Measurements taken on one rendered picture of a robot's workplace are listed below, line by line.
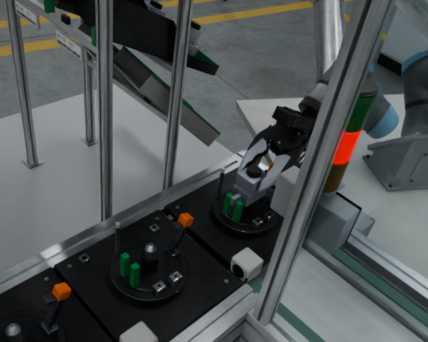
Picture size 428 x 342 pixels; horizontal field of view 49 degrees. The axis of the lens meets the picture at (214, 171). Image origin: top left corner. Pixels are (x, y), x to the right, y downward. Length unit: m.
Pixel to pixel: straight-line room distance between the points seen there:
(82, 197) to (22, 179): 0.16
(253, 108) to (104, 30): 0.89
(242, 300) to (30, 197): 0.57
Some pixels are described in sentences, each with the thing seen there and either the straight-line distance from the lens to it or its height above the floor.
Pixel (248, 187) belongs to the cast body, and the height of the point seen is 1.07.
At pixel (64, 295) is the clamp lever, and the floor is 1.06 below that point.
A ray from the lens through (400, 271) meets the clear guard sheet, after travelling 0.63.
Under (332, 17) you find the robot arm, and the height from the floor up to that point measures 1.28.
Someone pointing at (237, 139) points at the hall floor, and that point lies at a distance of 2.93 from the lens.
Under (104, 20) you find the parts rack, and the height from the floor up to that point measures 1.37.
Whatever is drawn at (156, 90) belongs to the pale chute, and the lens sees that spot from 0.96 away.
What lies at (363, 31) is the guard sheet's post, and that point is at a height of 1.49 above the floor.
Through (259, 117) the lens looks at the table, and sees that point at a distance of 1.54.
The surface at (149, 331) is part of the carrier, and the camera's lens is 0.79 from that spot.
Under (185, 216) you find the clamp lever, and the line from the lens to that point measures 0.83.
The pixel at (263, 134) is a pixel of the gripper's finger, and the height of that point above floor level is 1.13.
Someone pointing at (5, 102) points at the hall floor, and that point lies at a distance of 3.18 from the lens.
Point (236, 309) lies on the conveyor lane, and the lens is 0.87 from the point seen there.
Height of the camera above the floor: 1.66
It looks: 39 degrees down
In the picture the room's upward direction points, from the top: 10 degrees clockwise
